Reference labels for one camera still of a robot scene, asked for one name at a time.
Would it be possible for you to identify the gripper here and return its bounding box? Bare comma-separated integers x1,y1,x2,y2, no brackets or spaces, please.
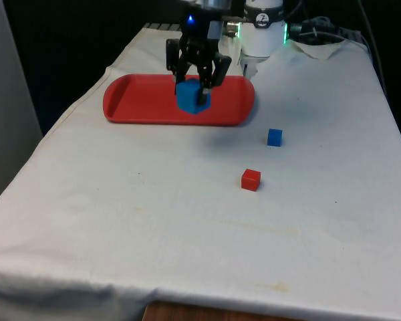
166,9,233,105

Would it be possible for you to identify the large blue block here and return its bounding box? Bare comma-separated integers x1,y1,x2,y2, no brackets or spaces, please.
176,79,211,116

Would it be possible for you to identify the red tray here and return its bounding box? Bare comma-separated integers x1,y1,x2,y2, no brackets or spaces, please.
102,74,256,128

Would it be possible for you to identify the small blue cube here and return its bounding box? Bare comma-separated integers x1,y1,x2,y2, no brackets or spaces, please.
267,128,284,148

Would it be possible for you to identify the small red cube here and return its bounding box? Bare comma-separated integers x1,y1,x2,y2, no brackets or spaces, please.
241,169,262,193

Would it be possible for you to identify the black cable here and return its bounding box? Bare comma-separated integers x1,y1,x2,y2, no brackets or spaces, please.
356,0,388,94

